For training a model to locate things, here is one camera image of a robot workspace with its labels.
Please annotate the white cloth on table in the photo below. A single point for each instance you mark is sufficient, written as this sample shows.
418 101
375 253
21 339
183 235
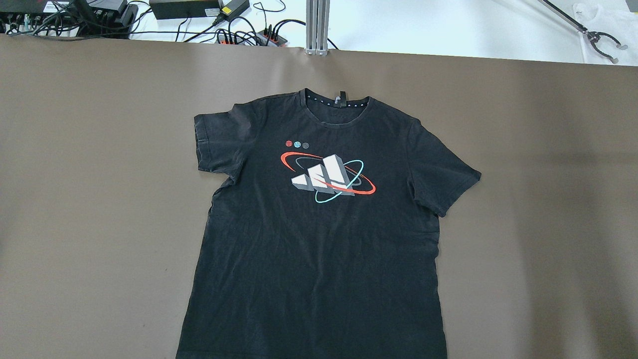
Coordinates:
621 24

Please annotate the black graphic t-shirt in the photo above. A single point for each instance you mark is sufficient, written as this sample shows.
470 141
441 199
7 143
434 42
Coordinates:
322 241

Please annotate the power strip with red switches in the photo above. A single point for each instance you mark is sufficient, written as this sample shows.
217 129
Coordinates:
224 36

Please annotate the black power adapter brick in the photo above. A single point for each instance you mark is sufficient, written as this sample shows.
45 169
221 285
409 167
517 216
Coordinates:
175 9

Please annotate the metal reacher grabber tool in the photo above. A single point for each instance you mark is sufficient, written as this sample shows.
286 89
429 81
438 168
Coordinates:
593 37

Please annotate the black electronics box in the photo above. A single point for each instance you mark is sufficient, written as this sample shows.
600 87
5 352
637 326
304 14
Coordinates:
104 18

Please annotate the aluminium frame post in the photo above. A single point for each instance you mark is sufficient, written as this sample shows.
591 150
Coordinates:
317 20

